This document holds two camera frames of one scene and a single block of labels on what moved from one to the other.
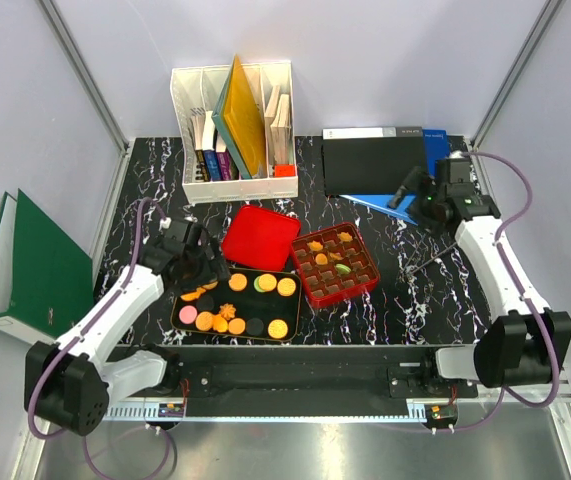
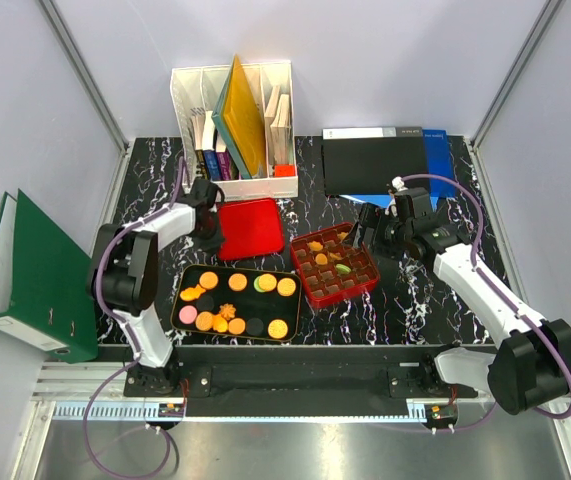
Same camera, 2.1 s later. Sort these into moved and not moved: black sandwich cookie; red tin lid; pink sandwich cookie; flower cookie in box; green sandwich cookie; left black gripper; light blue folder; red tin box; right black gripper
Moved: left black gripper; red tin lid; right black gripper
Not moved: black sandwich cookie; flower cookie in box; green sandwich cookie; light blue folder; pink sandwich cookie; red tin box
